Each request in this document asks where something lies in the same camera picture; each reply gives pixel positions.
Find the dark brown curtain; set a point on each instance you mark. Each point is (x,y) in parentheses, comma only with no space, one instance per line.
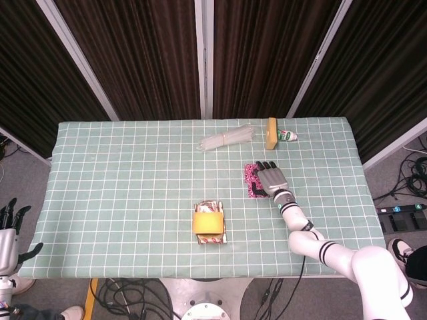
(140,56)
(30,83)
(383,76)
(267,56)

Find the foil snack packet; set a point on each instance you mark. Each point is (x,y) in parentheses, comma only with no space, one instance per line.
(208,206)

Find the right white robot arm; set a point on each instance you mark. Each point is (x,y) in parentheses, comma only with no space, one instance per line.
(333,253)

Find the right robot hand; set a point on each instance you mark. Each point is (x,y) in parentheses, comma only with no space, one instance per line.
(273,180)

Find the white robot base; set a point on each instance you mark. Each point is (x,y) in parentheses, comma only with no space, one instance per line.
(203,296)

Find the white and black shoe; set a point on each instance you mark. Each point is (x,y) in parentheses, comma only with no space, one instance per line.
(398,250)

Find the black trouser leg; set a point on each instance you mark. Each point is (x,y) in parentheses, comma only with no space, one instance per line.
(418,266)

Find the small white bottle green label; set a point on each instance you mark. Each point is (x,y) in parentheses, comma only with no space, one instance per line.
(287,135)

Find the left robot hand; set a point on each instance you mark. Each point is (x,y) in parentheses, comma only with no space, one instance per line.
(6,246)

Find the wooden block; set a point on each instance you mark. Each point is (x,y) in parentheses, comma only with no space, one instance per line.
(271,133)

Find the white partition post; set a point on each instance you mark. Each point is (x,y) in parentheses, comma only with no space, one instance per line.
(204,56)
(76,63)
(320,60)

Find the green checked tablecloth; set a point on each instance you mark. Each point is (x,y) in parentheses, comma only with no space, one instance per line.
(116,200)

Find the bundle of clear plastic sticks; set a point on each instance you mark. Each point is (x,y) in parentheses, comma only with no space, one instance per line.
(227,138)

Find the yellow floor tape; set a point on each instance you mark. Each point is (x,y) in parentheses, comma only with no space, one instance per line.
(90,300)

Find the flat yellow sponge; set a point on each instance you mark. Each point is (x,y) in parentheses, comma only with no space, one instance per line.
(207,222)

